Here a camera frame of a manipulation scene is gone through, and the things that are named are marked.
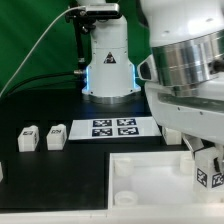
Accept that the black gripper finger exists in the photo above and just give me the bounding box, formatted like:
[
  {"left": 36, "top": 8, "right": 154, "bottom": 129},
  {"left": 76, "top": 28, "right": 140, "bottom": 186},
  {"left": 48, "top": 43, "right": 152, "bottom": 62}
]
[{"left": 213, "top": 144, "right": 224, "bottom": 178}]

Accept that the white square tabletop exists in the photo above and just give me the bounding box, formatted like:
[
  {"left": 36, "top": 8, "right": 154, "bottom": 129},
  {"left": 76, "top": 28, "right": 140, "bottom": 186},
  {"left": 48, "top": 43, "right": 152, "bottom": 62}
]
[{"left": 108, "top": 151, "right": 224, "bottom": 210}]

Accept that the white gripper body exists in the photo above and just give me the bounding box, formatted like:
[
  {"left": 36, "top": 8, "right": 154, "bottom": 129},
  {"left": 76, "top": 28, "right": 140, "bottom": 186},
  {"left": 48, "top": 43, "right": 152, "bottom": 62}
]
[{"left": 137, "top": 56, "right": 224, "bottom": 145}]

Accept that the white camera cable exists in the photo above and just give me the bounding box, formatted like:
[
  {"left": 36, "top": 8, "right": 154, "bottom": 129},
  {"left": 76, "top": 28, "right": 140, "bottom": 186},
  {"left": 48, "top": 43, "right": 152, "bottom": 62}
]
[{"left": 0, "top": 5, "right": 88, "bottom": 98}]

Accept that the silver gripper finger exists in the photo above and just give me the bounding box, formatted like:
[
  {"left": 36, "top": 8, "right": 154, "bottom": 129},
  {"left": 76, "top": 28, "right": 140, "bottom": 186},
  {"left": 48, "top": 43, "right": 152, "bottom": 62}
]
[{"left": 183, "top": 134, "right": 204, "bottom": 156}]

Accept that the white block left edge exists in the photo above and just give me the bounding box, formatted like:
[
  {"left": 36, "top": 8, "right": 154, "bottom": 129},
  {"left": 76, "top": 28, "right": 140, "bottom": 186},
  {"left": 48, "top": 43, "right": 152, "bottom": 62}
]
[{"left": 0, "top": 162, "right": 3, "bottom": 183}]

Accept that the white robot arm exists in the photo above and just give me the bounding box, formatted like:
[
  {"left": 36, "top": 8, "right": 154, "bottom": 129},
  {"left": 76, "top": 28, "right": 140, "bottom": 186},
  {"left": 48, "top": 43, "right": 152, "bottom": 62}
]
[{"left": 77, "top": 0, "right": 224, "bottom": 175}]

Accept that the black cable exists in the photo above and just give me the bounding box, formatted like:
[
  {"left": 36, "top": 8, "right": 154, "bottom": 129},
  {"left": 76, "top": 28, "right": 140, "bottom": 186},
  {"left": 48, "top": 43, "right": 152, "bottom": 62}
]
[{"left": 0, "top": 71, "right": 84, "bottom": 101}]

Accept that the white marker sheet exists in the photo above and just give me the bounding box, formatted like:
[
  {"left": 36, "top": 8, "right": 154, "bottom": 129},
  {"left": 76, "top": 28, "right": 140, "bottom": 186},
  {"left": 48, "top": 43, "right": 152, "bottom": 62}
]
[{"left": 69, "top": 117, "right": 161, "bottom": 140}]

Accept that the black camera on stand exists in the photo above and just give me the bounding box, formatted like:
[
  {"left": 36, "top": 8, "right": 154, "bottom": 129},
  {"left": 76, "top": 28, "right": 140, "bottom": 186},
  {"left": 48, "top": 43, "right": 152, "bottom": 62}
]
[{"left": 65, "top": 3, "right": 121, "bottom": 22}]

